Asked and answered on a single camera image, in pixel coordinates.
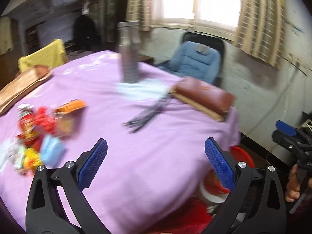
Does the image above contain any orange brown small box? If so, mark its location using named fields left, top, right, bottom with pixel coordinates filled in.
left=53, top=99, right=87, bottom=137

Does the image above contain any yellow foam fruit net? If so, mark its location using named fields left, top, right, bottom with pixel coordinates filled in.
left=23, top=148, right=42, bottom=173

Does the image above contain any red snack wrapper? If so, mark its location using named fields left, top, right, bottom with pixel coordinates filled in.
left=17, top=104, right=36, bottom=141

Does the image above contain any white carton box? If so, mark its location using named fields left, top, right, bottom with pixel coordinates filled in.
left=1, top=137, right=26, bottom=173

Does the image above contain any red plastic trash basket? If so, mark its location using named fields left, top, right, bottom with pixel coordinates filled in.
left=204, top=146, right=255, bottom=195

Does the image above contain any person's right hand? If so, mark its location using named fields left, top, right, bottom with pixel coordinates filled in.
left=285, top=164, right=300, bottom=202

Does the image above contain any blue face mask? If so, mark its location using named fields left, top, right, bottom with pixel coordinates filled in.
left=39, top=134, right=66, bottom=168

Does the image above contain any brown leather notebook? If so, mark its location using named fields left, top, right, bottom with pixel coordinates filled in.
left=170, top=77, right=235, bottom=122

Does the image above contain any purple bed sheet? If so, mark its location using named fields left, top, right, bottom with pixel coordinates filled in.
left=0, top=50, right=242, bottom=234

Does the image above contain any blue cushioned chair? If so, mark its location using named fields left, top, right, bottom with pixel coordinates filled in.
left=156, top=32, right=225, bottom=87

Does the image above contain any beige checked right curtain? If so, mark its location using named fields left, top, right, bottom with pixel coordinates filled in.
left=234, top=0, right=285, bottom=69

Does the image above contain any beige checked curtain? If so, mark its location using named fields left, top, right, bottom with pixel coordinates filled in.
left=234, top=0, right=285, bottom=69
left=126, top=0, right=152, bottom=32

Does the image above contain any brown floral pillow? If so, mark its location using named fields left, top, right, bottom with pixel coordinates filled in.
left=0, top=65, right=52, bottom=116

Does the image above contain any yellow cloth covered chair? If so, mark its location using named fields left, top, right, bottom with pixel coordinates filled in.
left=18, top=39, right=68, bottom=72

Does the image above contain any hanging black coat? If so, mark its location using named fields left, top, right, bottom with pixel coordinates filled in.
left=73, top=15, right=101, bottom=52

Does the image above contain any steel water bottle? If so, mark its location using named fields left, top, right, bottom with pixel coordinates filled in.
left=117, top=21, right=141, bottom=83

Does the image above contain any window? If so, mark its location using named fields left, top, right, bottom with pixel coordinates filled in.
left=151, top=0, right=242, bottom=41

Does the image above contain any beige checked left curtain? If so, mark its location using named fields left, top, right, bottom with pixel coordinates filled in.
left=126, top=0, right=152, bottom=32

